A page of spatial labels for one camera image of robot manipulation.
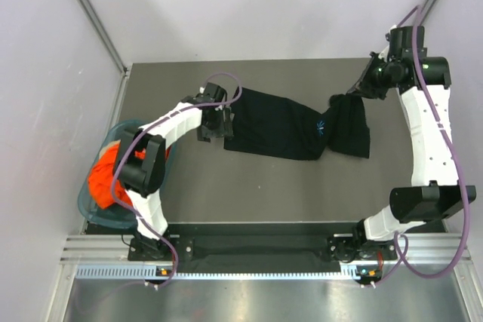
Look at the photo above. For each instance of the left corner aluminium post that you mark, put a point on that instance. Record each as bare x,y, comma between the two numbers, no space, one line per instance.
99,28

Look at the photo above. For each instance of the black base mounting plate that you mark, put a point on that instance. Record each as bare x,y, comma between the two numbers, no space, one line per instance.
268,247

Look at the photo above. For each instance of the black t-shirt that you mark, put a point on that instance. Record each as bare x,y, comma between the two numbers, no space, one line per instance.
269,125

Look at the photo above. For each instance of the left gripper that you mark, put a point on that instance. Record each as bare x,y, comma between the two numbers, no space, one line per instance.
224,129

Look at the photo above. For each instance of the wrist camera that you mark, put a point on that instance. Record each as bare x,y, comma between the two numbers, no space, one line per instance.
213,93
400,42

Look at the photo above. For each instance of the beige garment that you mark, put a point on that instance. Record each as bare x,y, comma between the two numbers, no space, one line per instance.
107,147

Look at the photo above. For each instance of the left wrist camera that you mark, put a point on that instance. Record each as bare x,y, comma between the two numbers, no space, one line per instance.
213,93

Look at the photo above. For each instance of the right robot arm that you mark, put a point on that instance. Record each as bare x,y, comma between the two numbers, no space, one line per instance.
424,88

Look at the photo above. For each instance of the slotted cable duct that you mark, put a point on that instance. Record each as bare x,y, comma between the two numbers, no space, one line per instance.
159,273

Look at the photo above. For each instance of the teal plastic basket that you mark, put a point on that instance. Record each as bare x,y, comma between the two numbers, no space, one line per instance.
114,216

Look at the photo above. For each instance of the aluminium frame rail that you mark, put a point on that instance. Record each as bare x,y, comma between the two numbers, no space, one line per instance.
423,248

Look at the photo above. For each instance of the orange t-shirt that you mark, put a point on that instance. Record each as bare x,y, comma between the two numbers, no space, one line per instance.
100,179

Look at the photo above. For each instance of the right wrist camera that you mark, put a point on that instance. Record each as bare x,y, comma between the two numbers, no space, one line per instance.
400,42

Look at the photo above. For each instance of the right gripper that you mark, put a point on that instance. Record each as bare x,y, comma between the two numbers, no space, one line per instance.
363,87

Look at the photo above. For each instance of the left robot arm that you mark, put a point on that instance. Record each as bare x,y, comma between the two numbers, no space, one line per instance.
140,163

